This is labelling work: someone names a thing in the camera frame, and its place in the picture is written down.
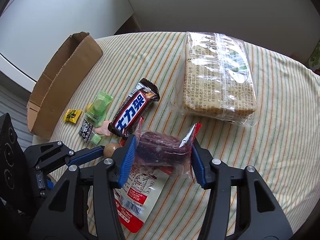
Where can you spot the red white snack packet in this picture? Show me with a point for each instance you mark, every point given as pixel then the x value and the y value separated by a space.
pixel 132 107
pixel 140 187

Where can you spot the yellow candy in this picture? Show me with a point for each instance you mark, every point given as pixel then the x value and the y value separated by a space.
pixel 72 115

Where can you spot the brown cardboard box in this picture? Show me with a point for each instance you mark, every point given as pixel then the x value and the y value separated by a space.
pixel 75 62

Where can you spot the clear-wrapped cracker pack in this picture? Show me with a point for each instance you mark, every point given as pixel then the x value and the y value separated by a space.
pixel 215 85

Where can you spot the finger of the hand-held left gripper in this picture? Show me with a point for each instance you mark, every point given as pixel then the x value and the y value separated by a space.
pixel 87 153
pixel 50 153

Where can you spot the small clear green candy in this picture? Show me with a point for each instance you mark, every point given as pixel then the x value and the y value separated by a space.
pixel 97 138

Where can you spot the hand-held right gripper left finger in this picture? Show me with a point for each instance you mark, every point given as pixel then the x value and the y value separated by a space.
pixel 127 160

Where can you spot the green candy packet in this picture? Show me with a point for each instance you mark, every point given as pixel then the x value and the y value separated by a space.
pixel 100 105

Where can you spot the purple snack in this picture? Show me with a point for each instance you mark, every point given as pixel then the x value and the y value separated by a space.
pixel 160 147

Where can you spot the pink candy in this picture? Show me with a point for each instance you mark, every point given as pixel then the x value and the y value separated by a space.
pixel 103 129

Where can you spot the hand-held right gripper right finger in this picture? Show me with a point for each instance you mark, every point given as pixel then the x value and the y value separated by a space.
pixel 197 165

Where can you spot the black white small packet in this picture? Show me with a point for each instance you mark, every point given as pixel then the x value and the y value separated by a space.
pixel 85 130

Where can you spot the brown round snack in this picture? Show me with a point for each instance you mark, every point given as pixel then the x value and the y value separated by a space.
pixel 110 150

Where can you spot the green patterned object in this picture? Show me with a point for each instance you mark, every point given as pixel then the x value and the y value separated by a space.
pixel 314 57

